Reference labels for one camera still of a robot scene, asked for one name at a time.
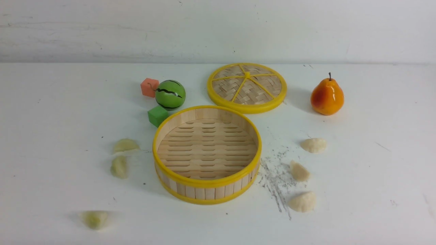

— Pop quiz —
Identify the white dumpling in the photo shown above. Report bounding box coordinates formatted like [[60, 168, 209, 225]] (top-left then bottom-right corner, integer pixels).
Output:
[[288, 191, 316, 213], [300, 138, 327, 154], [290, 160, 311, 182]]

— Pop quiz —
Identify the pale green dumpling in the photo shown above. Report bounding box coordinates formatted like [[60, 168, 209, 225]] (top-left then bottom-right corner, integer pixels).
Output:
[[112, 138, 140, 154], [110, 156, 129, 179], [80, 210, 109, 230]]

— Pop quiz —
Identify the yellow-rimmed bamboo steamer tray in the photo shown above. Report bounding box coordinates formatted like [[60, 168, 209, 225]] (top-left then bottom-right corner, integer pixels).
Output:
[[152, 105, 262, 205]]

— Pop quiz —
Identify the yellow-rimmed woven steamer lid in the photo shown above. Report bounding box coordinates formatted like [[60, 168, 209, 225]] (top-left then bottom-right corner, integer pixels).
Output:
[[206, 63, 287, 114]]

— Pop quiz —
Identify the green toy watermelon ball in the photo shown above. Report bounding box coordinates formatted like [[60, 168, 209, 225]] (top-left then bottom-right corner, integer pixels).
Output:
[[155, 80, 186, 111]]

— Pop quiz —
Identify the green foam cube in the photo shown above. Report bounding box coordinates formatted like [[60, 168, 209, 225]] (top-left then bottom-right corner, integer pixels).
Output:
[[147, 105, 169, 128]]

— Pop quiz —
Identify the orange foam cube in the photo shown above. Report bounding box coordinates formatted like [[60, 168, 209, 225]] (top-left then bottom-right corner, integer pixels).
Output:
[[140, 78, 159, 98]]

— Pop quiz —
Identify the orange yellow toy pear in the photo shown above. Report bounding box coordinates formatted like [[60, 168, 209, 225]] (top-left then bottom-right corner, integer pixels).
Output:
[[310, 72, 345, 116]]

